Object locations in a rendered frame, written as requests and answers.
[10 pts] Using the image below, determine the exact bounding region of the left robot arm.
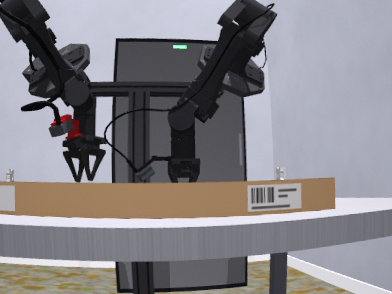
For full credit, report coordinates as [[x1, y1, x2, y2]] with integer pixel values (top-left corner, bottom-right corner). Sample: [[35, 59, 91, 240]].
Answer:
[[168, 0, 277, 140]]

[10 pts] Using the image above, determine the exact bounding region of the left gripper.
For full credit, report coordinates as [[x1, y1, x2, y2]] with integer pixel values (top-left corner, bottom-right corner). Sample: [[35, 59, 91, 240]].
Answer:
[[138, 136, 200, 183]]

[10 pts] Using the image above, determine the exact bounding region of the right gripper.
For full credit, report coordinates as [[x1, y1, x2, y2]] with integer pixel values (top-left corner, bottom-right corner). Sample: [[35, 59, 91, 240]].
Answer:
[[60, 114, 107, 182]]

